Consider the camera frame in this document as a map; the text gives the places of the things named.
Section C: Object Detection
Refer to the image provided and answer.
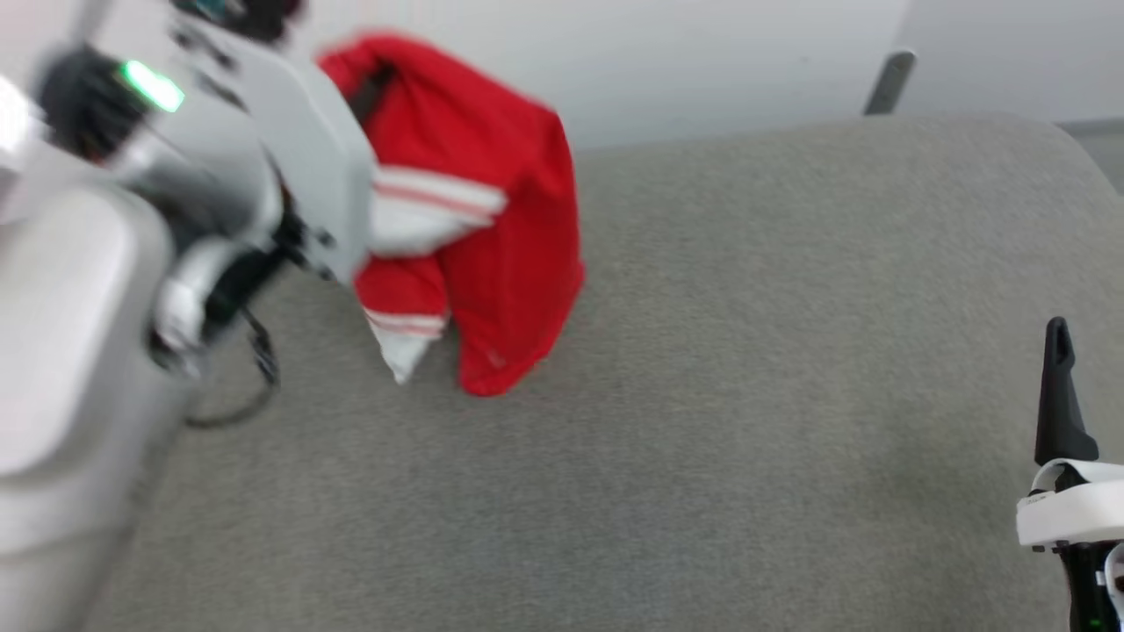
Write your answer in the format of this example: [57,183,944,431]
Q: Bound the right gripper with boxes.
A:
[1016,317,1124,632]

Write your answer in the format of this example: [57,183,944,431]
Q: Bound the light grey wall panel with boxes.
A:
[894,0,1124,126]

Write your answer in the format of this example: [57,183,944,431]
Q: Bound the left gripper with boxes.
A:
[35,18,393,284]

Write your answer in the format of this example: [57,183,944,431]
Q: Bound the grey metal bracket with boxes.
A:
[862,50,917,117]

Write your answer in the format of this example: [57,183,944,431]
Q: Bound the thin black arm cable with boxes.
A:
[183,307,282,431]

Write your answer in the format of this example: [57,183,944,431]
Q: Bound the red garment with white stripes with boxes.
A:
[316,32,587,398]

